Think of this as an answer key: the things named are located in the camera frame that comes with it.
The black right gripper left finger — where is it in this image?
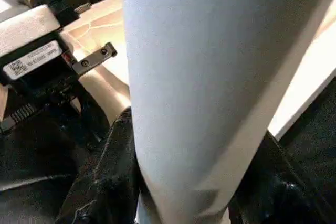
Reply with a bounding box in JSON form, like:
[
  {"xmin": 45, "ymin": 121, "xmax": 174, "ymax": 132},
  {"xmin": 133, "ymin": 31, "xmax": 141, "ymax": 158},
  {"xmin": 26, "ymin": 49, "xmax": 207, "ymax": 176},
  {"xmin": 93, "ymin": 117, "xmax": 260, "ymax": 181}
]
[{"xmin": 55, "ymin": 108, "xmax": 142, "ymax": 224}]

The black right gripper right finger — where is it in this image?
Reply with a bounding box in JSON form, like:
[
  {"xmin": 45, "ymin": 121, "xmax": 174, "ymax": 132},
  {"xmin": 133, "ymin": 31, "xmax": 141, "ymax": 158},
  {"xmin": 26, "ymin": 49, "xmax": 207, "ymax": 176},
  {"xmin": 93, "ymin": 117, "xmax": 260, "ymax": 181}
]
[{"xmin": 228, "ymin": 130, "xmax": 336, "ymax": 224}]

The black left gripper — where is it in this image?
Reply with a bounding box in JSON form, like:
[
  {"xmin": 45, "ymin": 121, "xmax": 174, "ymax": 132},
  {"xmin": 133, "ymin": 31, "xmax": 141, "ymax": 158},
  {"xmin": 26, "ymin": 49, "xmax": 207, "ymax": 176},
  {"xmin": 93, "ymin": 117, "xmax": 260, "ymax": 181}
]
[{"xmin": 0, "ymin": 45, "xmax": 118, "ymax": 150}]

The white plastic table top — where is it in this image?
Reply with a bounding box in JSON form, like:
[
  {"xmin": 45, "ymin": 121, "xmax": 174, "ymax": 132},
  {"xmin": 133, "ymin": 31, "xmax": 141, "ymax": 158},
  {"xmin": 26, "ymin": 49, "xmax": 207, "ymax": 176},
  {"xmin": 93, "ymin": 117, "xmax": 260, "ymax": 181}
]
[{"xmin": 60, "ymin": 0, "xmax": 336, "ymax": 142}]

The white plastic table leg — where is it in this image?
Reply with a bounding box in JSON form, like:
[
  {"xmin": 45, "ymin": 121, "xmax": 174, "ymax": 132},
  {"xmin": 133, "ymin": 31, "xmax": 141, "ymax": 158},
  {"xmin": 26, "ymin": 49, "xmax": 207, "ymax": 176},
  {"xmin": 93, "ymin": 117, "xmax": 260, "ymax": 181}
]
[{"xmin": 117, "ymin": 0, "xmax": 336, "ymax": 224}]

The black work mat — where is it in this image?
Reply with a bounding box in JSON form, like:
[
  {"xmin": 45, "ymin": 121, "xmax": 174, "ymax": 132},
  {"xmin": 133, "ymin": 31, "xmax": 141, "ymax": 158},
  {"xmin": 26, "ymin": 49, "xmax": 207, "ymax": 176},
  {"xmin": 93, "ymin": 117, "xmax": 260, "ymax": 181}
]
[{"xmin": 0, "ymin": 0, "xmax": 336, "ymax": 224}]

